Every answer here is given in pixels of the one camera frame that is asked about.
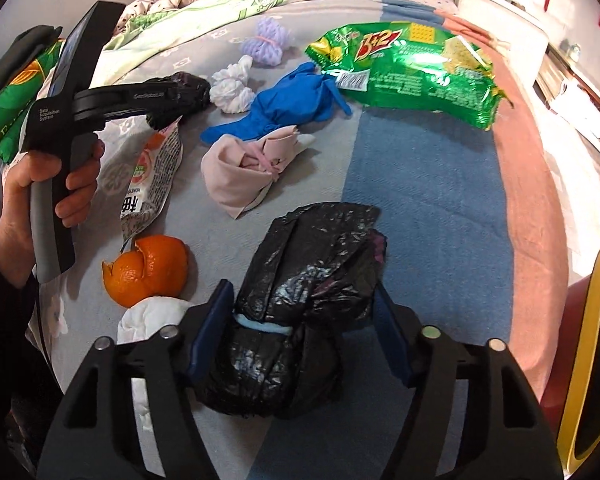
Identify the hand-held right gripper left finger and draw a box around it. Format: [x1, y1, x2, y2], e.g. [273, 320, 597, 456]
[37, 279, 236, 480]

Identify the purple foam net bundle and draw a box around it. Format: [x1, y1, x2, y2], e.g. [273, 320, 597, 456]
[240, 16, 293, 68]

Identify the yellow rimmed trash bin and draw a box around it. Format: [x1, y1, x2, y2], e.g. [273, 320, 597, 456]
[540, 239, 600, 478]

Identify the white orange snack wrapper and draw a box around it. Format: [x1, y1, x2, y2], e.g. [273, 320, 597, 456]
[120, 120, 183, 241]

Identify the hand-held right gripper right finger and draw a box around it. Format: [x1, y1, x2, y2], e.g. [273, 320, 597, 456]
[372, 280, 566, 480]

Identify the person's left forearm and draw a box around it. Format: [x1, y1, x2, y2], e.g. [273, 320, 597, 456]
[0, 230, 51, 466]

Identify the white tissue ball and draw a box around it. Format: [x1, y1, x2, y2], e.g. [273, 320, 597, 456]
[116, 296, 193, 346]

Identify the pink cloth bundle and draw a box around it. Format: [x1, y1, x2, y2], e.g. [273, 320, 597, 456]
[201, 126, 315, 221]

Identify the black folded cloth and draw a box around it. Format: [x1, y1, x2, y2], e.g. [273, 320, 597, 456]
[0, 25, 63, 111]

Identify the white coffee table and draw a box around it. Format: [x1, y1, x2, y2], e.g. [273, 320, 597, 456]
[532, 42, 600, 176]

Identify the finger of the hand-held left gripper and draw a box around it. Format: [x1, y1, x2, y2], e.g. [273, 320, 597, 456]
[105, 107, 183, 132]
[72, 79, 191, 113]

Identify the green orange snack bag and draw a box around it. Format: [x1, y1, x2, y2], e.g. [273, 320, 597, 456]
[0, 40, 66, 163]

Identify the person's left hand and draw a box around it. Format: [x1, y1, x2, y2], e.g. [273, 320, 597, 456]
[0, 140, 105, 291]

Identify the large black plastic bag bundle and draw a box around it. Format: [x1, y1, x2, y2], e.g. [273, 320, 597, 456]
[195, 201, 388, 421]

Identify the white nightstand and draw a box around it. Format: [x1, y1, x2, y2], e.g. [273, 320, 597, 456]
[447, 0, 551, 78]

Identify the small black plastic bag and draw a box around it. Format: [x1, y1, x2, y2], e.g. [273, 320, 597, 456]
[172, 72, 212, 111]

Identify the orange peel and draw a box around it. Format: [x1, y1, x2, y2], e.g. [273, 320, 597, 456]
[101, 234, 188, 309]

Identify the bed with patterned quilt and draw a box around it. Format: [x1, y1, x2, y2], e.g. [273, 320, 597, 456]
[30, 0, 571, 480]

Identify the blue rubber glove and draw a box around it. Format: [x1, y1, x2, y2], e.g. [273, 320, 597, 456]
[200, 62, 353, 145]

